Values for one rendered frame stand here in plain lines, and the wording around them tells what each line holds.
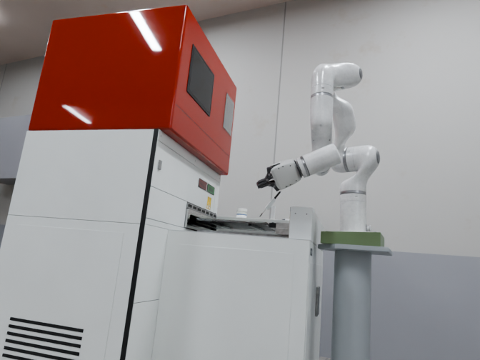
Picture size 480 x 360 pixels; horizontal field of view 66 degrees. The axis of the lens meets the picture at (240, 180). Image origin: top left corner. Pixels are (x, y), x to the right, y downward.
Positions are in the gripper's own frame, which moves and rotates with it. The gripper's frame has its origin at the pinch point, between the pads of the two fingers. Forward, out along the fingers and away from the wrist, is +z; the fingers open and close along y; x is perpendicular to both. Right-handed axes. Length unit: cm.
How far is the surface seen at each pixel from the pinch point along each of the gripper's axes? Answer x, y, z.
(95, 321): 22, -18, 78
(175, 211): -19.3, -4.6, 43.7
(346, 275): 4, -53, -18
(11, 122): -364, 68, 309
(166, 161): -19.3, 18.5, 35.9
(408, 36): -226, -14, -159
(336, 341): 17, -73, -3
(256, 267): 9.0, -29.7, 15.1
